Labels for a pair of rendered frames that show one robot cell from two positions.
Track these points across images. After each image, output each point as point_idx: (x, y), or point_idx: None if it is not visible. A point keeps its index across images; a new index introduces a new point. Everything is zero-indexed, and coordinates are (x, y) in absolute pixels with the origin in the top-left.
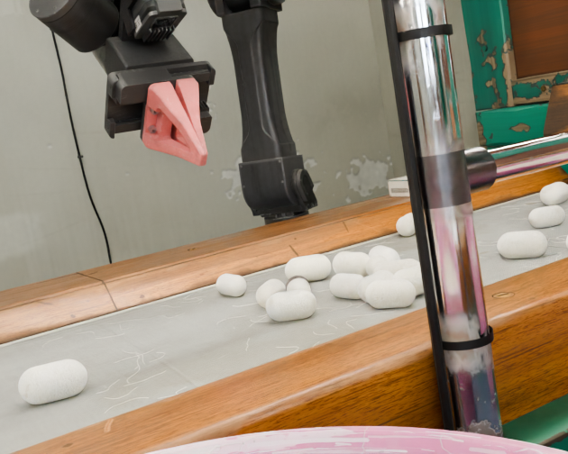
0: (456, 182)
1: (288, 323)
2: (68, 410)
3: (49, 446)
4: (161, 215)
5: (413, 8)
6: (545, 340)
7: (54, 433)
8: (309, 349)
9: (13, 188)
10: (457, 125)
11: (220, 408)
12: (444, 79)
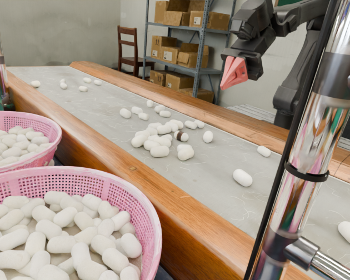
0: (270, 245)
1: (340, 237)
2: (233, 188)
3: (173, 188)
4: None
5: (293, 152)
6: None
7: (215, 189)
8: (254, 240)
9: None
10: (286, 225)
11: (193, 220)
12: (289, 199)
